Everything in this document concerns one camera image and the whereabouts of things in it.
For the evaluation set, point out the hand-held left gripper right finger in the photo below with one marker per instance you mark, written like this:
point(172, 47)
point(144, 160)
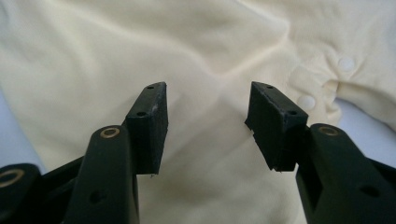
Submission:
point(277, 130)

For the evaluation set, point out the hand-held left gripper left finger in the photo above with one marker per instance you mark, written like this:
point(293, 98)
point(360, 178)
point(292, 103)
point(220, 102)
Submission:
point(146, 130)

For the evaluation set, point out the cream pants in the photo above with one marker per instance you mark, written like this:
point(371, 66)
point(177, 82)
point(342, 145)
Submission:
point(202, 46)

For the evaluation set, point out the white board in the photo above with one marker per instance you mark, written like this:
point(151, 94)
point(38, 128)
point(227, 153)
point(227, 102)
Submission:
point(12, 140)

